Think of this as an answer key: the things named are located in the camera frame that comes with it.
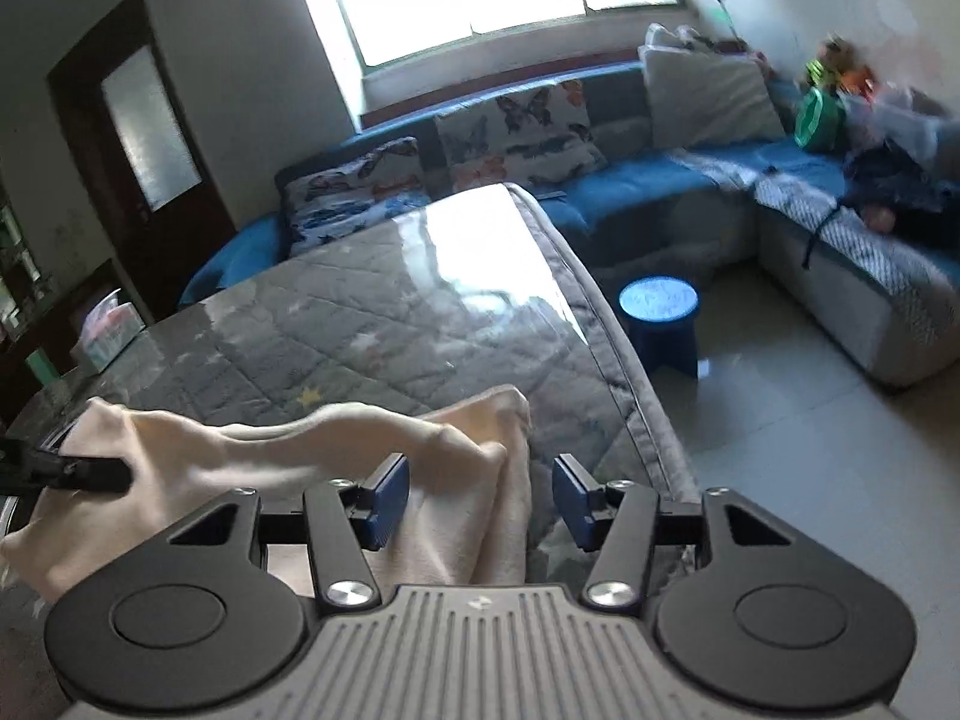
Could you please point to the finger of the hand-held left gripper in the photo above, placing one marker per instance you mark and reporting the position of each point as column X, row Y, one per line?
column 82, row 474

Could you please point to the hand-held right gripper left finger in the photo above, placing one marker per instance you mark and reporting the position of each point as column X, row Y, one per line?
column 390, row 502

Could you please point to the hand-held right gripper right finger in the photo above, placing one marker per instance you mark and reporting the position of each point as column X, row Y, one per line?
column 574, row 502

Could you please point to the cream long-sleeve garment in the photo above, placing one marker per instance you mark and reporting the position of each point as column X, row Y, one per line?
column 225, row 457

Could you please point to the dark blue clothes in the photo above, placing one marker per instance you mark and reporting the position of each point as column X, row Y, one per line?
column 900, row 187

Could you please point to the white tissue box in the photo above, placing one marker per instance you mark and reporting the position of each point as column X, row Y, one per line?
column 112, row 337

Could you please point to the dark wooden cabinet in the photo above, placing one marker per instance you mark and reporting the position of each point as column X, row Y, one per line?
column 60, row 292

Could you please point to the round blue plastic stool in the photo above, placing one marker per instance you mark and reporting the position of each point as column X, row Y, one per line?
column 660, row 300

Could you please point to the dark wooden shelf unit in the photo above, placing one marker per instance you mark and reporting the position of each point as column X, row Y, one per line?
column 15, row 262

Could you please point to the dark wooden glazed door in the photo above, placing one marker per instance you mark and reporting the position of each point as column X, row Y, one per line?
column 97, row 165

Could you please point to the butterfly print cushion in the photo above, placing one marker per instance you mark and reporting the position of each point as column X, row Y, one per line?
column 517, row 135
column 337, row 195

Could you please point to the blue corner sofa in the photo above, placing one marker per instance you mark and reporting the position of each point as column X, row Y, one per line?
column 637, row 187

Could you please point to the grey checked sofa cover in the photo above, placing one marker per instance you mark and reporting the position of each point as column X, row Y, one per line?
column 862, row 240

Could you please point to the grey pillow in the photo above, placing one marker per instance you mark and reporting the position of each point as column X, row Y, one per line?
column 705, row 97

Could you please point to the green plastic bowl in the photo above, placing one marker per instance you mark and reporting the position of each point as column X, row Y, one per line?
column 817, row 120

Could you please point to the clear plastic storage box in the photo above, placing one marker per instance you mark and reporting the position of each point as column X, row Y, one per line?
column 915, row 127

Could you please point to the plush toy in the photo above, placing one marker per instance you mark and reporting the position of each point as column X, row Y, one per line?
column 836, row 67

